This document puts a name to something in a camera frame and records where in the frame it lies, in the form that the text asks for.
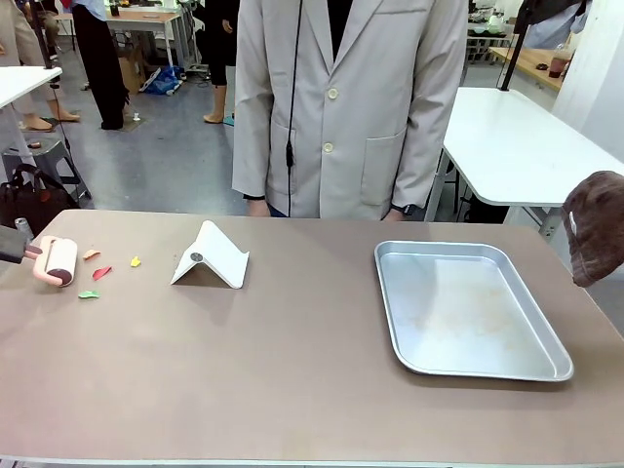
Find silver metal baking tray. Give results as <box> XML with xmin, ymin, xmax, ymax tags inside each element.
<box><xmin>373</xmin><ymin>240</ymin><xmax>575</xmax><ymax>383</ymax></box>

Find grey metal stool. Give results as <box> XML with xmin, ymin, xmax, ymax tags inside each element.
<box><xmin>1</xmin><ymin>137</ymin><xmax>93</xmax><ymax>202</ymax></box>

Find person's right arm beige sleeve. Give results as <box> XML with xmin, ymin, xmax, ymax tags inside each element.
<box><xmin>231</xmin><ymin>0</ymin><xmax>275</xmax><ymax>202</ymax></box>

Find dark red drink bottle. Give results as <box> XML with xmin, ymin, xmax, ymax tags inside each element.
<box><xmin>548</xmin><ymin>42</ymin><xmax>572</xmax><ymax>79</ymax></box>

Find large white side table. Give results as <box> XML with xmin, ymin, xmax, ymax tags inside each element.
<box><xmin>422</xmin><ymin>86</ymin><xmax>624</xmax><ymax>245</ymax></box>

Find pink lint roller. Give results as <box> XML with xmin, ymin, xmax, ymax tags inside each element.
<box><xmin>25</xmin><ymin>235</ymin><xmax>79</xmax><ymax>289</ymax></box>

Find wooden workbench with bottle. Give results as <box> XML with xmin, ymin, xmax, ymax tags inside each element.
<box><xmin>487</xmin><ymin>45</ymin><xmax>569</xmax><ymax>93</ymax></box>

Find wooden desk with white legs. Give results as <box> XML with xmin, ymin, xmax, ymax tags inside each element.
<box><xmin>52</xmin><ymin>10</ymin><xmax>192</xmax><ymax>72</ymax></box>

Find bystander in black leggings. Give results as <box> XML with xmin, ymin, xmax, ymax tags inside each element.
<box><xmin>198</xmin><ymin>0</ymin><xmax>241</xmax><ymax>126</ymax></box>

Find black microphone cable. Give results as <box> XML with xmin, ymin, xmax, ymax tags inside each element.
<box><xmin>285</xmin><ymin>0</ymin><xmax>306</xmax><ymax>218</ymax></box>

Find small white table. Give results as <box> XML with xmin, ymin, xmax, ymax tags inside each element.
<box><xmin>0</xmin><ymin>64</ymin><xmax>64</xmax><ymax>111</ymax></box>

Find person's arm beige sleeve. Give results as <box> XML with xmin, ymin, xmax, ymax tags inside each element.
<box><xmin>231</xmin><ymin>0</ymin><xmax>275</xmax><ymax>202</ymax></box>
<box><xmin>391</xmin><ymin>0</ymin><xmax>470</xmax><ymax>210</ymax></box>

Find black bag with handles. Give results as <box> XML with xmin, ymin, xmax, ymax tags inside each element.
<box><xmin>0</xmin><ymin>164</ymin><xmax>80</xmax><ymax>236</ymax></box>

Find thin black tripod pole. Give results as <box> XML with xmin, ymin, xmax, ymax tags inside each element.
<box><xmin>27</xmin><ymin>0</ymin><xmax>75</xmax><ymax>170</ymax></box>

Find bystander in beige trousers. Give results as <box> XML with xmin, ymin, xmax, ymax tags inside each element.
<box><xmin>0</xmin><ymin>0</ymin><xmax>82</xmax><ymax>134</ymax></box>

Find brown terry cleaning towel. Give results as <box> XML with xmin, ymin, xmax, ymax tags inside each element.
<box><xmin>560</xmin><ymin>170</ymin><xmax>624</xmax><ymax>288</ymax></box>

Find black stand pole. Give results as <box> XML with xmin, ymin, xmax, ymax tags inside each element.
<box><xmin>497</xmin><ymin>0</ymin><xmax>535</xmax><ymax>94</ymax></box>

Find brown cardboard box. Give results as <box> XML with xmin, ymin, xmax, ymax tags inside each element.
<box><xmin>115</xmin><ymin>44</ymin><xmax>148</xmax><ymax>95</ymax></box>

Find person's left arm beige sleeve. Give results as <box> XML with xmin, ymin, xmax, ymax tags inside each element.
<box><xmin>391</xmin><ymin>0</ymin><xmax>470</xmax><ymax>210</ymax></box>

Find blue plastic bag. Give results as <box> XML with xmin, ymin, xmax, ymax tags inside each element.
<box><xmin>139</xmin><ymin>64</ymin><xmax>185</xmax><ymax>97</ymax></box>

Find bystander in light blue shirt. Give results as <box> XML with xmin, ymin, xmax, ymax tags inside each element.
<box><xmin>525</xmin><ymin>0</ymin><xmax>589</xmax><ymax>36</ymax></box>

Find person torso in beige coat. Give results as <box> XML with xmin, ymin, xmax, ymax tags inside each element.
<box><xmin>236</xmin><ymin>0</ymin><xmax>469</xmax><ymax>220</ymax></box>

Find white folded tablet stand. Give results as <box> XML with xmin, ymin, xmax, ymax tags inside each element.
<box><xmin>169</xmin><ymin>219</ymin><xmax>251</xmax><ymax>291</ymax></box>

